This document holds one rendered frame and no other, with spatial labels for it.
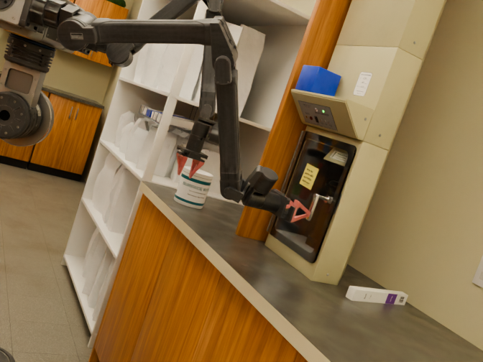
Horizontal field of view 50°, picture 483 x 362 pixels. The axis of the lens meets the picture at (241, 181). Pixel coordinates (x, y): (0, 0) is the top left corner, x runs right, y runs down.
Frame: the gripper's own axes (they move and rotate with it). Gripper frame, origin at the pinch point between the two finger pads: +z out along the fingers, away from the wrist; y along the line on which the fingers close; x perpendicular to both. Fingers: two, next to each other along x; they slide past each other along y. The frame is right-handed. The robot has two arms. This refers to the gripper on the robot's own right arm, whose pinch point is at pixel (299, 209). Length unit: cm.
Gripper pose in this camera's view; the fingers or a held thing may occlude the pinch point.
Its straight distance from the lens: 162.1
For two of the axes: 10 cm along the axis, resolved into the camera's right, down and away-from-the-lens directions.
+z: 8.5, 2.2, 4.8
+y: -4.3, -2.5, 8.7
